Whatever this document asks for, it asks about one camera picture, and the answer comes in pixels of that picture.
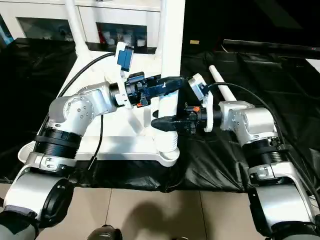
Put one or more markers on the blue box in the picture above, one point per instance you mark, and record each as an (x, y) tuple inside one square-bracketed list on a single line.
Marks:
[(5, 31)]

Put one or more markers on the black mat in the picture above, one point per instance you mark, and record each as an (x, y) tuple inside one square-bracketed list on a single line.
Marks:
[(275, 87)]

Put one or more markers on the small tan box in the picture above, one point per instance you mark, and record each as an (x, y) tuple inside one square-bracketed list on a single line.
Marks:
[(195, 41)]

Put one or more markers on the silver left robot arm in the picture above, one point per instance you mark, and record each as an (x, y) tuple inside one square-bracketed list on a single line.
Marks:
[(75, 110)]

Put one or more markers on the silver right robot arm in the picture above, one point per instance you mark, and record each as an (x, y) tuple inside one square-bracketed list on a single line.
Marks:
[(255, 125)]

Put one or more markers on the grey robot torso cover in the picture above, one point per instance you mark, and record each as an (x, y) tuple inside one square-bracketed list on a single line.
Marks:
[(15, 225)]

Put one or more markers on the white cabinet with glass doors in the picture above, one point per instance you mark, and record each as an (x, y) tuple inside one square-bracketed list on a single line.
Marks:
[(45, 10)]

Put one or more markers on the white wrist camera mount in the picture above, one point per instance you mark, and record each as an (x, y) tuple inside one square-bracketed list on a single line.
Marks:
[(122, 82), (207, 107)]

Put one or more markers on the dark rounded robot part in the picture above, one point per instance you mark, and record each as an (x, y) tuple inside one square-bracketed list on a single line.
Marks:
[(105, 232)]

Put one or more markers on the red bottle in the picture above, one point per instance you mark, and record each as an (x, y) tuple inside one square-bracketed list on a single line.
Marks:
[(102, 37)]

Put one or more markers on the white bottle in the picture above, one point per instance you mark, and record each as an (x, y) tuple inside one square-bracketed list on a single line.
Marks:
[(128, 38)]

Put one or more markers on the white plastic table top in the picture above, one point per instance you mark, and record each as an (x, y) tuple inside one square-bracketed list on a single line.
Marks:
[(125, 145)]

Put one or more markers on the white flat board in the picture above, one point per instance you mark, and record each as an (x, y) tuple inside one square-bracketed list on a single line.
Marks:
[(314, 62)]

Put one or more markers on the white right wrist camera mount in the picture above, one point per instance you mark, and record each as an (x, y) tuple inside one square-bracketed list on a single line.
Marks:
[(207, 107)]

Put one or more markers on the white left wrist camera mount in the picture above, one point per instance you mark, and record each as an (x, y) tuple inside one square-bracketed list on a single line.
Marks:
[(122, 82)]

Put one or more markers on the small white box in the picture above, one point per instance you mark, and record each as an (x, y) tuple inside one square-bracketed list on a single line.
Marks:
[(141, 42)]

